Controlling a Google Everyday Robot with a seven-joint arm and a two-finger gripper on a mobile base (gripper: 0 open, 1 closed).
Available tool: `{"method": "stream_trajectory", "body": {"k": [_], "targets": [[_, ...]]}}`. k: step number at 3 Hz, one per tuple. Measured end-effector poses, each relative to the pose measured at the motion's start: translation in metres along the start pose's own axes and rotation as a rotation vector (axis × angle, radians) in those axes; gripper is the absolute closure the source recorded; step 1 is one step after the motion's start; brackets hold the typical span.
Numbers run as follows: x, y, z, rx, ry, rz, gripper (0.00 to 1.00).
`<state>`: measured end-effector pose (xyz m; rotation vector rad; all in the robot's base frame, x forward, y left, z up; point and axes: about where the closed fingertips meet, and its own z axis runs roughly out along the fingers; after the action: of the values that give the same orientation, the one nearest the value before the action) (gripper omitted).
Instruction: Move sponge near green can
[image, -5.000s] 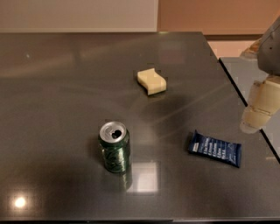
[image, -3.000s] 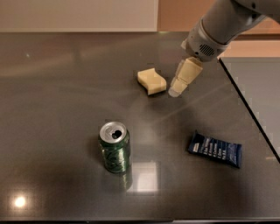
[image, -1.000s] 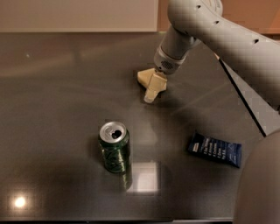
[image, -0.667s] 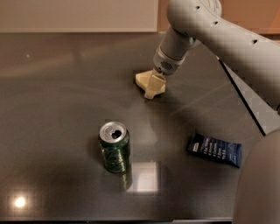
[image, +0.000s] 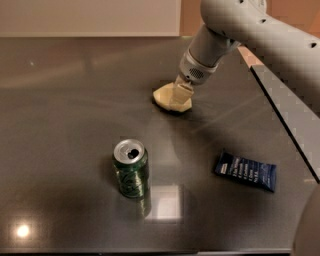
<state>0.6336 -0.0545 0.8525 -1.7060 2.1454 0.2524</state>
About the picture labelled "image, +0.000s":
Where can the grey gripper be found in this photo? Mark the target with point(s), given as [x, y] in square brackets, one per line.
[196, 72]

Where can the pale yellow sponge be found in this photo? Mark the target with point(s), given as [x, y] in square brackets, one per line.
[162, 98]

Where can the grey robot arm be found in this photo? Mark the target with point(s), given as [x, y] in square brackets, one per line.
[291, 54]

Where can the green soda can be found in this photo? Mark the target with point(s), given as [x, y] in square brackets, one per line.
[130, 162]

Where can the blue snack bar wrapper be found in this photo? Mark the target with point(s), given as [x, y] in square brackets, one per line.
[247, 171]

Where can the grey side table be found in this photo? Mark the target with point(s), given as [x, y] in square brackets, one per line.
[301, 123]

